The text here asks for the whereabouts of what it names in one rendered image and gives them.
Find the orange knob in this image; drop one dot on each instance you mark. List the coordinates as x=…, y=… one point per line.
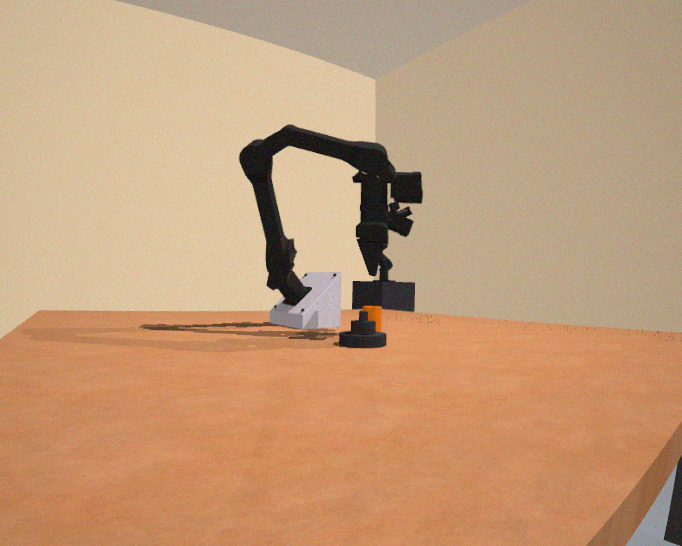
x=374, y=314

